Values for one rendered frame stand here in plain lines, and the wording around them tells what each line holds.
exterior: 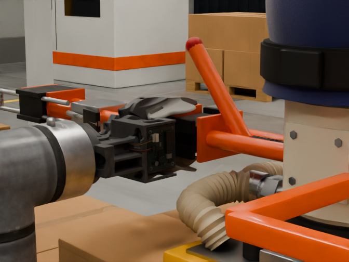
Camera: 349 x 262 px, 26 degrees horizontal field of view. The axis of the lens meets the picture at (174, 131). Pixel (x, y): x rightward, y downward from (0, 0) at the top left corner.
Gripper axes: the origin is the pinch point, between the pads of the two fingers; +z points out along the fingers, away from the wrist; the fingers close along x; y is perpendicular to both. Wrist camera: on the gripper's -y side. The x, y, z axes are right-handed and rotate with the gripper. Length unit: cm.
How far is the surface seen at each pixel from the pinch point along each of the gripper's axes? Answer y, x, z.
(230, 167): -277, -106, 309
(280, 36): 23.7, 14.3, -9.2
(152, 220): -2.5, -12.4, -4.3
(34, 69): -318, -29, 179
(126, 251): 4.6, -12.4, -14.8
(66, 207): -127, -52, 67
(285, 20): 24.8, 15.9, -9.8
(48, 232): -110, -52, 48
